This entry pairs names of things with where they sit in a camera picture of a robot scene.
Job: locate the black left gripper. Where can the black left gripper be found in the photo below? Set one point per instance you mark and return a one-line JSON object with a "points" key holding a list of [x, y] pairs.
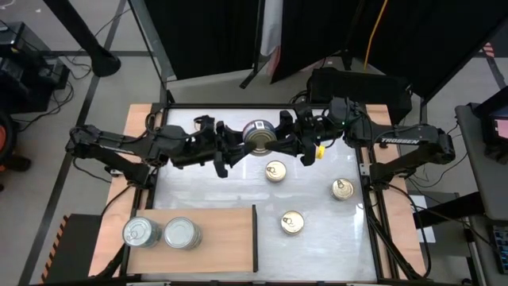
{"points": [[194, 145]]}

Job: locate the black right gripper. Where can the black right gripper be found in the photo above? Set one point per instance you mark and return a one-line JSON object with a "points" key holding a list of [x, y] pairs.
{"points": [[313, 129]]}

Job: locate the gold salmon can blue label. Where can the gold salmon can blue label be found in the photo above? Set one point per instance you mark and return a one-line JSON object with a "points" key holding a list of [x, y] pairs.
{"points": [[292, 222], [342, 189], [260, 141], [275, 171]]}

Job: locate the silver tuna can green label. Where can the silver tuna can green label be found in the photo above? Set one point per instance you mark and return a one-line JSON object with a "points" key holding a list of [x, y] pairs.
{"points": [[182, 233]]}

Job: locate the teal can silver pull-tab lid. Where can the teal can silver pull-tab lid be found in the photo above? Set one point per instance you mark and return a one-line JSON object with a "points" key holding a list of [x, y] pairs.
{"points": [[139, 231]]}

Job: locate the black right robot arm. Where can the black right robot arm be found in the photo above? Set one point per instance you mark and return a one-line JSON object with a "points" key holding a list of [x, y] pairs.
{"points": [[401, 139]]}

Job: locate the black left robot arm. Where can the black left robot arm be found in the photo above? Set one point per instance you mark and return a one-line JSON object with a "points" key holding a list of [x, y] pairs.
{"points": [[119, 145]]}

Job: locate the wooden shelf board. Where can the wooden shelf board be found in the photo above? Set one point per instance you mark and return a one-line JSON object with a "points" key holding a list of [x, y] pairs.
{"points": [[226, 246]]}

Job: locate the black curtain stand foot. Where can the black curtain stand foot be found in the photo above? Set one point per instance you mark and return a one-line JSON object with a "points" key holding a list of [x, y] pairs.
{"points": [[255, 73]]}

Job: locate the black equipment case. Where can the black equipment case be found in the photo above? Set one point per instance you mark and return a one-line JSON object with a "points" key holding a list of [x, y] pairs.
{"points": [[373, 85]]}

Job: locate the white curtain with pink hem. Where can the white curtain with pink hem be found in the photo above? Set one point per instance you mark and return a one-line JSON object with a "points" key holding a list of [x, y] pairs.
{"points": [[272, 28]]}

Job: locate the black curtain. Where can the black curtain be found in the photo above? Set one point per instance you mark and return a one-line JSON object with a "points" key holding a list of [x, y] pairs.
{"points": [[206, 35], [416, 35]]}

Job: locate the black stand with round base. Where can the black stand with round base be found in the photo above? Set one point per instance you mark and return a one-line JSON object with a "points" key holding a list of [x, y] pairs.
{"points": [[104, 63]]}

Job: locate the white floor plate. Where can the white floor plate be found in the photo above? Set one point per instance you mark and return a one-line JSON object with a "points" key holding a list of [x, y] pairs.
{"points": [[426, 234]]}

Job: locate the black crossbar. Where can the black crossbar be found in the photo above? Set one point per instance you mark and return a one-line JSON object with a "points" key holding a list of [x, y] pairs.
{"points": [[448, 210]]}

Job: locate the black mat with orange stripes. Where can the black mat with orange stripes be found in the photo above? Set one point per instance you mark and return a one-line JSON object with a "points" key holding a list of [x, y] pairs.
{"points": [[75, 250]]}

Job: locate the grey side table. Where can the grey side table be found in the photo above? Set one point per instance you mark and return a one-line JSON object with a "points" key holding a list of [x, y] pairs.
{"points": [[482, 171]]}

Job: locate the black monitor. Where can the black monitor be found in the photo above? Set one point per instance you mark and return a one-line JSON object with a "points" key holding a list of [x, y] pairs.
{"points": [[496, 115]]}

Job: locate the red white striped marker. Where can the red white striped marker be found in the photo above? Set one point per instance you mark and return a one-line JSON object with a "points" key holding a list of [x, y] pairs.
{"points": [[488, 49]]}

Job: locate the black equipment rack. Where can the black equipment rack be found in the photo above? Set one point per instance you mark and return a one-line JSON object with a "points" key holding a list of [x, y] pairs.
{"points": [[24, 79]]}

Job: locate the orange and black device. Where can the orange and black device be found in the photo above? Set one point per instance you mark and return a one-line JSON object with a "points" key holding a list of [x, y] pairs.
{"points": [[3, 137]]}

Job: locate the black keyboard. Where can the black keyboard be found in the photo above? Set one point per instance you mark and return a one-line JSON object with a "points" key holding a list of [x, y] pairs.
{"points": [[501, 246]]}

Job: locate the black aluminium table frame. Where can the black aluminium table frame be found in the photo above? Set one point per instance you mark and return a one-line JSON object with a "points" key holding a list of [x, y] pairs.
{"points": [[258, 106]]}

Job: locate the grey metal post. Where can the grey metal post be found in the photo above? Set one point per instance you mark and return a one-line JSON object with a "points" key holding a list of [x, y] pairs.
{"points": [[152, 41]]}

